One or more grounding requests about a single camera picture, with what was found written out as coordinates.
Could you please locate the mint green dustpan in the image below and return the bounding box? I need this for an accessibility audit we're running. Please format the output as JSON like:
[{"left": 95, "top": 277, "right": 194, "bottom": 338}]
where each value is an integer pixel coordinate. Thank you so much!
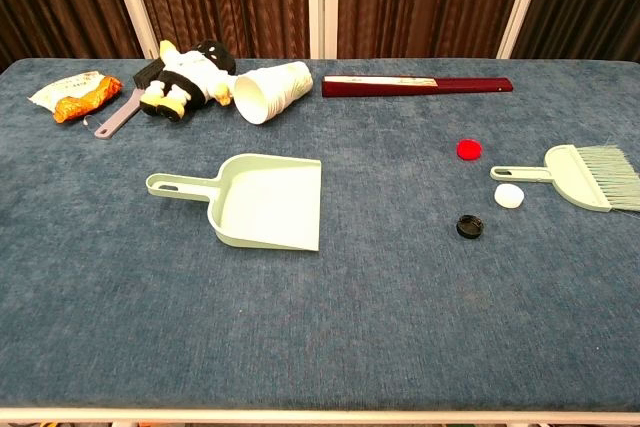
[{"left": 145, "top": 153, "right": 322, "bottom": 253}]

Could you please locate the red bottle cap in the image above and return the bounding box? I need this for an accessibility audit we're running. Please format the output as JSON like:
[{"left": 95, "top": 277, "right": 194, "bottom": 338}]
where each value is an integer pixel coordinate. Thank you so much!
[{"left": 456, "top": 138, "right": 484, "bottom": 162}]

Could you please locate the black bottle cap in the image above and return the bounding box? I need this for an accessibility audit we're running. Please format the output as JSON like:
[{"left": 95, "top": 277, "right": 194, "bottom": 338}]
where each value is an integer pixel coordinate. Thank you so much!
[{"left": 455, "top": 214, "right": 486, "bottom": 240}]

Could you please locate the white bottle cap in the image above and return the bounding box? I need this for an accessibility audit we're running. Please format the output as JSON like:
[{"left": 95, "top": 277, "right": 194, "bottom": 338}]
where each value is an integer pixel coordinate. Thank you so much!
[{"left": 493, "top": 183, "right": 526, "bottom": 209}]

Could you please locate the mint green hand brush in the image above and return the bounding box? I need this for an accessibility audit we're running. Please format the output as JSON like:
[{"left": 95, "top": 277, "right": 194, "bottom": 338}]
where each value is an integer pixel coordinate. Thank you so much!
[{"left": 489, "top": 144, "right": 640, "bottom": 213}]

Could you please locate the stack of white paper cups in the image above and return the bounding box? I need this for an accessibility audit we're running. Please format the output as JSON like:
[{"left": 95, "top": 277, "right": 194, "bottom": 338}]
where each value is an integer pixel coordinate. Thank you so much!
[{"left": 233, "top": 60, "right": 315, "bottom": 126}]

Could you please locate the dark red folding fan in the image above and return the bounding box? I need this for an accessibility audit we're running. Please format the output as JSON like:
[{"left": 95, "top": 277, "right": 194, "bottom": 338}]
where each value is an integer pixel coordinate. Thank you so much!
[{"left": 321, "top": 75, "right": 515, "bottom": 98}]

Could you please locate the blue fabric table cover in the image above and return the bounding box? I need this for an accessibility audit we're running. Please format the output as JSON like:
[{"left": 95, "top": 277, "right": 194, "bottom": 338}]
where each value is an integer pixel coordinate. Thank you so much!
[{"left": 0, "top": 57, "right": 640, "bottom": 413}]

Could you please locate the black and white plush toy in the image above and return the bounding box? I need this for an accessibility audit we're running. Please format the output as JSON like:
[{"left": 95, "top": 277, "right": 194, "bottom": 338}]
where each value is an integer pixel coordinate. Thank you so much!
[{"left": 138, "top": 39, "right": 237, "bottom": 123}]

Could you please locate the white and orange snack packet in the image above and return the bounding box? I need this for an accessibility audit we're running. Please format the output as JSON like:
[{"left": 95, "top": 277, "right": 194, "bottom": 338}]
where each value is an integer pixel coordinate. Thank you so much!
[{"left": 27, "top": 70, "right": 124, "bottom": 124}]

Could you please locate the white table frame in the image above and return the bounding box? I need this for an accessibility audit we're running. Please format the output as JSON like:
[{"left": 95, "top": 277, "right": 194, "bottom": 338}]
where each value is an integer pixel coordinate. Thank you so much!
[{"left": 0, "top": 406, "right": 640, "bottom": 426}]

